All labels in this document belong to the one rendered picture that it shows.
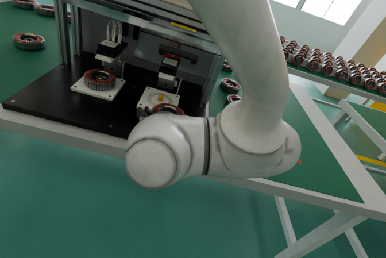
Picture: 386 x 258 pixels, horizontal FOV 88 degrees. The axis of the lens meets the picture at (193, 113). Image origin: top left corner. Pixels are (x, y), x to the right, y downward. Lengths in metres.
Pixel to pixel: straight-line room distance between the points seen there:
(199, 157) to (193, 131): 0.04
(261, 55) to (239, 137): 0.13
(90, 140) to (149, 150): 0.44
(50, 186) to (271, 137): 1.37
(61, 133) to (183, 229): 0.95
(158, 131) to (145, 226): 1.12
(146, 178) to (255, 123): 0.16
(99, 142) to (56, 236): 0.77
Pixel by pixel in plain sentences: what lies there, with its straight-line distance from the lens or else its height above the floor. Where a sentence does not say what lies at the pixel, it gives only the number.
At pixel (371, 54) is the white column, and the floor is 0.89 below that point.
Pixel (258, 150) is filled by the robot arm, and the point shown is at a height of 1.08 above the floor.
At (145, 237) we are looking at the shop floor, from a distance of 1.35.
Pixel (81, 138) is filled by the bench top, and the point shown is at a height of 0.75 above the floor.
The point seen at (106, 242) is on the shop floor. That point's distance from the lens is 1.33.
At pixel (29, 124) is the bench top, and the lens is 0.77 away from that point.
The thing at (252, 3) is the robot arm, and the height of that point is 1.25.
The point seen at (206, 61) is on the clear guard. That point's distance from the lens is 0.61.
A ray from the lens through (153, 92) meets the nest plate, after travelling 0.87.
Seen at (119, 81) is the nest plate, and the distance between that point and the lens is 0.91.
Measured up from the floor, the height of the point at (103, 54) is 0.88.
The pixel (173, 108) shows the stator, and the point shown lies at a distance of 0.69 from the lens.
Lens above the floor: 1.26
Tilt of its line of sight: 36 degrees down
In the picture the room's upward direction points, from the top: 20 degrees clockwise
